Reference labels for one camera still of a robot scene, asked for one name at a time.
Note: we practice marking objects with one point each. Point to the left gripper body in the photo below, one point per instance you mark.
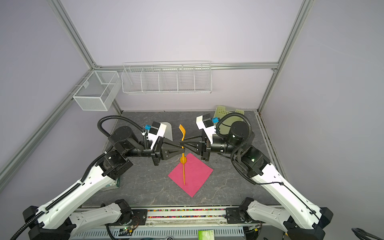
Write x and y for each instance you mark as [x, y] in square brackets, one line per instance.
[156, 153]

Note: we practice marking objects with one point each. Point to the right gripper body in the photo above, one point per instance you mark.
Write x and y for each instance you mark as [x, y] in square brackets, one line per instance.
[223, 146]

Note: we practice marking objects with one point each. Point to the orange plastic spoon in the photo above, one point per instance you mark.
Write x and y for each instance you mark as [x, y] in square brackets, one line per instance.
[183, 171]

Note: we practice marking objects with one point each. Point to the orange plastic fork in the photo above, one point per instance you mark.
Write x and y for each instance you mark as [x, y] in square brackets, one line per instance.
[183, 159]

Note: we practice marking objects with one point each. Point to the pink paper napkin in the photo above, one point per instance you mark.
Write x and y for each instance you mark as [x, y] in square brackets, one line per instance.
[197, 173]

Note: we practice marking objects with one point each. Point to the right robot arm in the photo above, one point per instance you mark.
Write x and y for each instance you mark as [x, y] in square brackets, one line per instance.
[232, 136]

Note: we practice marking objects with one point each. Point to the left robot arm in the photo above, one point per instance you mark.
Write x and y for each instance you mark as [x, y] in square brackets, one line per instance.
[56, 219]

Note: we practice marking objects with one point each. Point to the white plastic tub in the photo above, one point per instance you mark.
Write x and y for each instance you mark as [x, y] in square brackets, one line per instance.
[166, 130]

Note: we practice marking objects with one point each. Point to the tissue pack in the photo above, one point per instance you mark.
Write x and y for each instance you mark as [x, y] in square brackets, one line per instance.
[115, 184]

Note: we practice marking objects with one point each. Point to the white mesh box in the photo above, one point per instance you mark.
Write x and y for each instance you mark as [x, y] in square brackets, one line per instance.
[98, 91]

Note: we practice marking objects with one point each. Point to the green box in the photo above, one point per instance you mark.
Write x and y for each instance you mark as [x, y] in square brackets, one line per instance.
[206, 235]

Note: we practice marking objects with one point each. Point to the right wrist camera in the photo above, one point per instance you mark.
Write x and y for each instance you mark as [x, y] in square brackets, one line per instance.
[208, 124]

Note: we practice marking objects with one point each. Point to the white wire shelf basket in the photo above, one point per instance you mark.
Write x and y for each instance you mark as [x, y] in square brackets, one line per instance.
[167, 77]

